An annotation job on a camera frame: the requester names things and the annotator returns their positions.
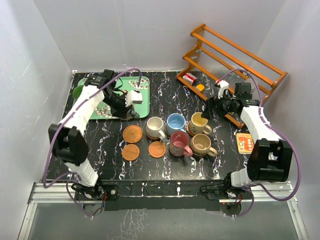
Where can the maroon tall mug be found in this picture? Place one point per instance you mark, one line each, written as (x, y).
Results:
(179, 144)

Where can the gold brown mug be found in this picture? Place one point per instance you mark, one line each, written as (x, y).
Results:
(201, 144)

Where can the silver white mug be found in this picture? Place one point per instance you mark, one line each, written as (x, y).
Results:
(155, 127)

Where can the green inside mug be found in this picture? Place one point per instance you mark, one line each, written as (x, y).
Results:
(77, 92)

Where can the green plastic tray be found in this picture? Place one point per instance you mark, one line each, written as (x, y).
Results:
(127, 83)

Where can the orange patterned card box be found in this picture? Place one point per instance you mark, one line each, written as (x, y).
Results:
(245, 143)

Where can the light blue mug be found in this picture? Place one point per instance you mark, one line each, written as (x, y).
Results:
(175, 122)

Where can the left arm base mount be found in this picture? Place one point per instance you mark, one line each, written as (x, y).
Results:
(99, 192)

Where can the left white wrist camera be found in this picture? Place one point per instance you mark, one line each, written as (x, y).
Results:
(133, 97)

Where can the cream yellow mug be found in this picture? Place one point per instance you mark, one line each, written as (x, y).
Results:
(197, 120)

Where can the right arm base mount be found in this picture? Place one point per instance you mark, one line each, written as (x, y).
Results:
(217, 192)

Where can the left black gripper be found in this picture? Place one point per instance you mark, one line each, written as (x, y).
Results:
(122, 112)

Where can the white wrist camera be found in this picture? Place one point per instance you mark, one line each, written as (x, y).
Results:
(222, 85)
(133, 97)

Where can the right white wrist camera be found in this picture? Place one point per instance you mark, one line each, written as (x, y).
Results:
(222, 85)

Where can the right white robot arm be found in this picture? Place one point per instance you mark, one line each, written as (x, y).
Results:
(271, 156)

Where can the orange wooden shelf rack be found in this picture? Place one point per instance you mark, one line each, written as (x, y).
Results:
(214, 55)

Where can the red white small box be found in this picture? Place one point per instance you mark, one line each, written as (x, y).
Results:
(190, 78)

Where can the yellow small block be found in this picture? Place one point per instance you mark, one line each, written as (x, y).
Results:
(200, 87)

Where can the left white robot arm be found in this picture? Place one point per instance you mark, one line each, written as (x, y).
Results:
(67, 142)

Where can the light orange wooden coaster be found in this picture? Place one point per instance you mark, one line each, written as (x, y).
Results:
(157, 149)

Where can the woven rattan coaster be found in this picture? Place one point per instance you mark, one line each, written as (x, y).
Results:
(132, 134)
(152, 138)

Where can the aluminium frame rail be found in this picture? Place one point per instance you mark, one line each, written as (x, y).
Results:
(162, 210)

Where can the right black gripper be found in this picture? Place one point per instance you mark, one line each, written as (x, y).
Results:
(208, 113)

